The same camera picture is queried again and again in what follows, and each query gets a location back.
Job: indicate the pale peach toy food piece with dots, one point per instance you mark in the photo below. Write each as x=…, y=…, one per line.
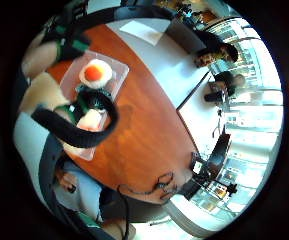
x=90, y=120

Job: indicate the the person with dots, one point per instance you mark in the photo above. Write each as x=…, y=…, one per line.
x=84, y=190

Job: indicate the fried egg toy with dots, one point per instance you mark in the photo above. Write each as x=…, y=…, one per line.
x=95, y=73

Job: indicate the clear plastic cutting board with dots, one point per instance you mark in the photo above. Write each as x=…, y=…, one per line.
x=117, y=71

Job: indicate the white paper sheet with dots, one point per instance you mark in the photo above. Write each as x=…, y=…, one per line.
x=144, y=30

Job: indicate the black chair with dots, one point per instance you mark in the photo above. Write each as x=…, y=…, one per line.
x=130, y=11

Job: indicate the grey laptop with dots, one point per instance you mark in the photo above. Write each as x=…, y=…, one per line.
x=185, y=36

